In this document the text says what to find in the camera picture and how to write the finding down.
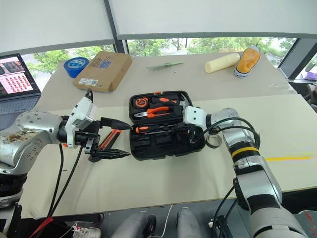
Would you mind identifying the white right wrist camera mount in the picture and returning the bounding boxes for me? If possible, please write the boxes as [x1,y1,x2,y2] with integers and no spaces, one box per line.
[183,106,211,130]

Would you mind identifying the black plastic tool case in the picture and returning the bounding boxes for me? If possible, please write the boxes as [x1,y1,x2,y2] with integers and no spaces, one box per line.
[128,90,207,161]

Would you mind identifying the black bracket with white plug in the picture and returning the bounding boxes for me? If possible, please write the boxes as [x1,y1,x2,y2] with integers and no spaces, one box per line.
[209,215,239,238]

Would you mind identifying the open grey laptop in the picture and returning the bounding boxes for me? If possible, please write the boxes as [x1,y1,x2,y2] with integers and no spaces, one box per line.
[0,53,42,130]

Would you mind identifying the stubby orange black screwdriver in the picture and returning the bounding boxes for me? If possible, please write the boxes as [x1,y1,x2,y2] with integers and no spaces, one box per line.
[151,97,179,105]

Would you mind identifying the orange handled long screwdriver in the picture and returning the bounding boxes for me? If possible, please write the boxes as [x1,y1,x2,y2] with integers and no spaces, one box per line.
[133,124,179,135]

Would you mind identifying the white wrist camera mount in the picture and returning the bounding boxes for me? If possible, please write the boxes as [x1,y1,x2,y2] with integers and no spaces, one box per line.
[64,96,98,149]
[183,106,211,130]

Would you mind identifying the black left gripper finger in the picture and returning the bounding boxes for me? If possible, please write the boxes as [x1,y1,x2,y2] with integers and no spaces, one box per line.
[89,148,131,162]
[100,118,132,130]

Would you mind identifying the thin white cord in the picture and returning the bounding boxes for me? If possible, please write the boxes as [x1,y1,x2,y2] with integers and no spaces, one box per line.
[160,204,174,238]

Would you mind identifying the white sneaker on floor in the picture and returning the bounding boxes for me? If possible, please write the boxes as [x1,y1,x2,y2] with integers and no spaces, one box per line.
[72,224,103,238]

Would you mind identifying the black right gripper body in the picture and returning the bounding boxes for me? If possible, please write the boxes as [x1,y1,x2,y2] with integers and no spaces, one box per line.
[183,122,199,146]

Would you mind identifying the cream foam cylinder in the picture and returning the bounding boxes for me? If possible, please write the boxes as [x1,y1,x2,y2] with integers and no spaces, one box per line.
[204,52,241,74]

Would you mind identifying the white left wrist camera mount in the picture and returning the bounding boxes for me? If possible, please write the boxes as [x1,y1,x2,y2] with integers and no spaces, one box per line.
[64,96,98,149]

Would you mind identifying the black handled claw hammer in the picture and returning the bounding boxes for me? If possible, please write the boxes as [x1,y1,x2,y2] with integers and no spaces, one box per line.
[173,93,193,117]

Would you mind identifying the flat brown cardboard box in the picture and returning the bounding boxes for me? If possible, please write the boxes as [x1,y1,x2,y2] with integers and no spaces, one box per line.
[72,51,133,93]

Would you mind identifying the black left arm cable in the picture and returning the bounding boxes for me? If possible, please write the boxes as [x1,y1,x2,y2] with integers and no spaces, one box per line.
[48,89,94,220]

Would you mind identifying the orange black tape measure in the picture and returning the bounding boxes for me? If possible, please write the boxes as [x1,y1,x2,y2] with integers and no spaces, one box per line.
[134,97,150,109]

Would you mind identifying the red cable sleeve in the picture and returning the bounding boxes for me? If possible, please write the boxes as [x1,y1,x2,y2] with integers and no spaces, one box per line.
[29,216,54,238]

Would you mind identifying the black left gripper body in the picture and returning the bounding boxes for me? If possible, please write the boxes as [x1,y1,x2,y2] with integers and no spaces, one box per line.
[74,120,103,156]

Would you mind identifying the green plastic stick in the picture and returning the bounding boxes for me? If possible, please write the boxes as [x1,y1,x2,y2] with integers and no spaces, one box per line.
[146,61,184,70]

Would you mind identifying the orange handled pliers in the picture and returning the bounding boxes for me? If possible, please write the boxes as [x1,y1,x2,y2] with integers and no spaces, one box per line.
[134,107,172,120]

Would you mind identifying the black electrical tape roll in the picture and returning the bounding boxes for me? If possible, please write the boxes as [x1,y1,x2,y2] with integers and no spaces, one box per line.
[206,134,223,150]

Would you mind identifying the dark window post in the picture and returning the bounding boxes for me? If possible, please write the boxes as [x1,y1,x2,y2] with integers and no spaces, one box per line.
[103,0,130,54]

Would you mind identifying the dark slanted window frame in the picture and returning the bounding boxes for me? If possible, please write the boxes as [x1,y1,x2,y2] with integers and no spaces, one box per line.
[278,37,317,80]

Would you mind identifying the purple cloth item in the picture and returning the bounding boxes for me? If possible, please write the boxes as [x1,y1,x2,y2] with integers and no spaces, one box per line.
[303,70,317,81]

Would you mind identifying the orange black utility knife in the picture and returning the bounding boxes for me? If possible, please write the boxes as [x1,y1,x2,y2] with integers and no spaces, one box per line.
[98,128,122,152]

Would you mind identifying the white roller blind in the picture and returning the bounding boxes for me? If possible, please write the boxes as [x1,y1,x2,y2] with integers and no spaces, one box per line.
[108,0,317,41]
[0,0,116,54]

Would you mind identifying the blue tape roll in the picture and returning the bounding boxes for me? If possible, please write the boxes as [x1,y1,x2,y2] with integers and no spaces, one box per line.
[63,56,90,79]

